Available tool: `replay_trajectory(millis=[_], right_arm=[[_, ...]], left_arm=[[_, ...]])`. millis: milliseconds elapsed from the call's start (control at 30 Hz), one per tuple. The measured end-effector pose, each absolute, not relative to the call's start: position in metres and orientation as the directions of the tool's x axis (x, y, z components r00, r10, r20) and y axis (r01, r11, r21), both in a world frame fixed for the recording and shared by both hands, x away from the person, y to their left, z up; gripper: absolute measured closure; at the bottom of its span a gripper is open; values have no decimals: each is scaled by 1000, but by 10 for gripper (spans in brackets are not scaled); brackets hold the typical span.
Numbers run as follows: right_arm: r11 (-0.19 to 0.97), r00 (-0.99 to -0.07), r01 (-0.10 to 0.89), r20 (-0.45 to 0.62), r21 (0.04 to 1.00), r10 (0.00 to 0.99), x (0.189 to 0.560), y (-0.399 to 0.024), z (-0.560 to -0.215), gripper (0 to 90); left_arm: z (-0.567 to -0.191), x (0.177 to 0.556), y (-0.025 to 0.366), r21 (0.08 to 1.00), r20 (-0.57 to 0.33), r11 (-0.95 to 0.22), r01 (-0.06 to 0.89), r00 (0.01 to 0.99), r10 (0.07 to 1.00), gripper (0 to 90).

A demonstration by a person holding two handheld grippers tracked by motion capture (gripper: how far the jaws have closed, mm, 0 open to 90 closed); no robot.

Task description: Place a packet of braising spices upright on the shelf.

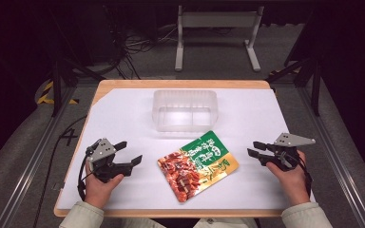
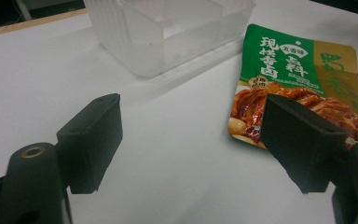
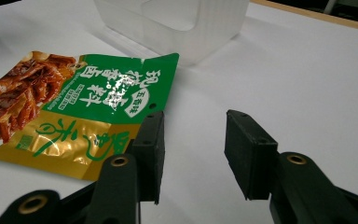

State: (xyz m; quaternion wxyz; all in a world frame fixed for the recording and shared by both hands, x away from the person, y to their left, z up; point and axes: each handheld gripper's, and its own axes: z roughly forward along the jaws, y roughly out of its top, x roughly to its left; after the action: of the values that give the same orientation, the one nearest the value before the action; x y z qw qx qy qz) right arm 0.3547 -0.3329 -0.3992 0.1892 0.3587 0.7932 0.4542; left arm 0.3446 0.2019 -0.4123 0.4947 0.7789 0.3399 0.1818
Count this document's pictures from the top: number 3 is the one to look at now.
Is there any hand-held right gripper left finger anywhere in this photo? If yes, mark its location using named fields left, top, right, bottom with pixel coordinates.
left=87, top=110, right=166, bottom=224

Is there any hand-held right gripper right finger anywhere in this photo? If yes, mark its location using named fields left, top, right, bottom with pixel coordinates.
left=224, top=108, right=358, bottom=224

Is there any green and gold snack packet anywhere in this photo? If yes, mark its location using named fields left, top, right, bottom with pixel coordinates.
left=0, top=50, right=180, bottom=182

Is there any translucent white plastic container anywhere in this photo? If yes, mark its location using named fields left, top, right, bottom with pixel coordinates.
left=93, top=0, right=251, bottom=67

